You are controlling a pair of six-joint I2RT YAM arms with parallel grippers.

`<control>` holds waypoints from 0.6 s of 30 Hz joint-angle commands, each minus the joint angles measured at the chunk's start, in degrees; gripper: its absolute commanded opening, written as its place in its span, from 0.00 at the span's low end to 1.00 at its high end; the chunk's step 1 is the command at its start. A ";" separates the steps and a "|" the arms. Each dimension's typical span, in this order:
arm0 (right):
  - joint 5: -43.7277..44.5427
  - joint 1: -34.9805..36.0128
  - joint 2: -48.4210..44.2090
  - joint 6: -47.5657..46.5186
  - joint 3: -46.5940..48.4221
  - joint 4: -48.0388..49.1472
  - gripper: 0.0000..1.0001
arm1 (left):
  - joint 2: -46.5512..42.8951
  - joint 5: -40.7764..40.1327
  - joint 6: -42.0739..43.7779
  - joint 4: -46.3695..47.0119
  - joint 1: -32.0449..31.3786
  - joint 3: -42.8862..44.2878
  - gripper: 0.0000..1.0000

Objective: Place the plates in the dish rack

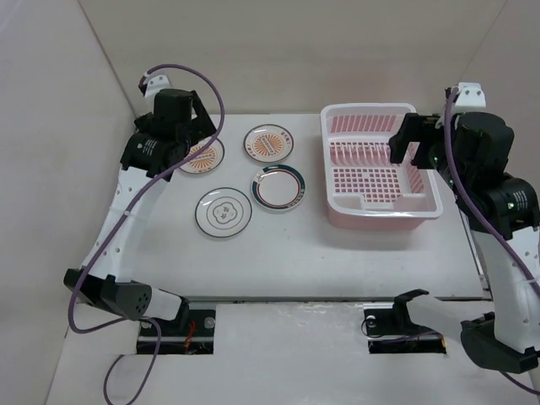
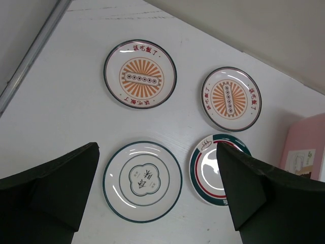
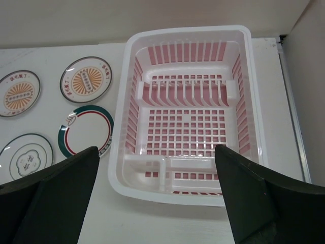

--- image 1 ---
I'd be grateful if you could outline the orange sunburst plate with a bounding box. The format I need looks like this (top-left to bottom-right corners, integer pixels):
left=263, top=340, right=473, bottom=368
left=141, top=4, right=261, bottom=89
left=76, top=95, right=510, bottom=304
left=179, top=139, right=225, bottom=175
left=243, top=124, right=294, bottom=164

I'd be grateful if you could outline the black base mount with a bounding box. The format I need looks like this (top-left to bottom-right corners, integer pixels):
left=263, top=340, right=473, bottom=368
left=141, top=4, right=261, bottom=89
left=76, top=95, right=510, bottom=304
left=136, top=306, right=216, bottom=355
left=360, top=305, right=446, bottom=354

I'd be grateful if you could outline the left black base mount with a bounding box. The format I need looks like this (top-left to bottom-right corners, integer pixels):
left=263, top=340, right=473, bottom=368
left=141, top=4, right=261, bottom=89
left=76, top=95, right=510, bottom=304
left=136, top=306, right=216, bottom=355

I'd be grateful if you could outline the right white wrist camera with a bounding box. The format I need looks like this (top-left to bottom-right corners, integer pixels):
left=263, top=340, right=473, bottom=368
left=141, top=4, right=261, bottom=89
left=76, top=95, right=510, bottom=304
left=445, top=82, right=487, bottom=115

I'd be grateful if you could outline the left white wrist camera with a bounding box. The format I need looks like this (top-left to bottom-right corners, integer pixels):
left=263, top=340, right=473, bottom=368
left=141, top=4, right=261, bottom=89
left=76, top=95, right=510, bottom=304
left=138, top=73, right=172, bottom=99

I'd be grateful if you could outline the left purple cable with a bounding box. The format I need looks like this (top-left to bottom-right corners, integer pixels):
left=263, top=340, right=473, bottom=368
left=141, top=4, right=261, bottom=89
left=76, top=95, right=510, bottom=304
left=67, top=63, right=225, bottom=405

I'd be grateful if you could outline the green red rimmed plate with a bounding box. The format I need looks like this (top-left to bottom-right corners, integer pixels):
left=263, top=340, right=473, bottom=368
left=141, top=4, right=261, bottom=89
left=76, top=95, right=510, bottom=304
left=251, top=164, right=306, bottom=213

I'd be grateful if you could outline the white plate flower outline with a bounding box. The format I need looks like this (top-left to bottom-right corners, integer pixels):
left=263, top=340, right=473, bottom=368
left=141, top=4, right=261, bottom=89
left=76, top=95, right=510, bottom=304
left=195, top=187, right=252, bottom=239

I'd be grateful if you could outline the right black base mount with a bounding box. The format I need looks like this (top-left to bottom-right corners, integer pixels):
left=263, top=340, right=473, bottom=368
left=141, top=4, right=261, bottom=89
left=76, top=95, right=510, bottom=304
left=360, top=305, right=446, bottom=354

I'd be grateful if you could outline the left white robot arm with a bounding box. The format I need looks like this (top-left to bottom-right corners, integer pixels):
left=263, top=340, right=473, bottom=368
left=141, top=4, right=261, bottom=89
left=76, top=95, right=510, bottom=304
left=63, top=89, right=216, bottom=335

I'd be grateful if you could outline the pink dish rack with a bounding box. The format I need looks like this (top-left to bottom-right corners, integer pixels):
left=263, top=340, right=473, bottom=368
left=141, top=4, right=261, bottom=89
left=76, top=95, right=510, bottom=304
left=320, top=103, right=443, bottom=231

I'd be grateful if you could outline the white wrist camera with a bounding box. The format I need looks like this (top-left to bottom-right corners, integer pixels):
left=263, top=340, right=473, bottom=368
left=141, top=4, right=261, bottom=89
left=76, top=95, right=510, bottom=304
left=138, top=73, right=172, bottom=99
left=445, top=82, right=487, bottom=115

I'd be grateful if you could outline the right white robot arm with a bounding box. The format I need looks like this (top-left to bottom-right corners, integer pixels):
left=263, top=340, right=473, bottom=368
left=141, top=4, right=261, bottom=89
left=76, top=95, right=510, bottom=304
left=388, top=112, right=539, bottom=374

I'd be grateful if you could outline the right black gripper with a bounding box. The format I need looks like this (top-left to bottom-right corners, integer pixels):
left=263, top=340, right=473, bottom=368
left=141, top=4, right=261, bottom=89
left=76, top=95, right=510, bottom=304
left=389, top=111, right=472, bottom=195

